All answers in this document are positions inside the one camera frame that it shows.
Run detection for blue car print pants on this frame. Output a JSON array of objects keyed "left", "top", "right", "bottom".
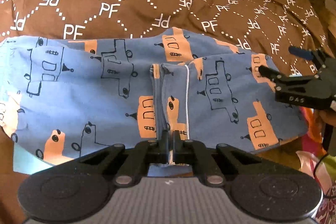
[{"left": 0, "top": 27, "right": 309, "bottom": 177}]

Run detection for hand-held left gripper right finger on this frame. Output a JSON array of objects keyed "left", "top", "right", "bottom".
[{"left": 172, "top": 130, "right": 274, "bottom": 187}]

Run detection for black cable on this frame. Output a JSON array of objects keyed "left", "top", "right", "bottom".
[{"left": 313, "top": 153, "right": 336, "bottom": 199}]

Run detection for pink and orange cloth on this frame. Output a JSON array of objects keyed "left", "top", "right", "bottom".
[{"left": 295, "top": 106, "right": 336, "bottom": 224}]

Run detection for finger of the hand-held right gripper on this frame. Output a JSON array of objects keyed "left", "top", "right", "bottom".
[
  {"left": 259, "top": 65, "right": 289, "bottom": 88},
  {"left": 288, "top": 46, "right": 330, "bottom": 76}
]

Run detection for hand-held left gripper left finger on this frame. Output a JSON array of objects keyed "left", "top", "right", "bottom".
[{"left": 66, "top": 130, "right": 170, "bottom": 187}]

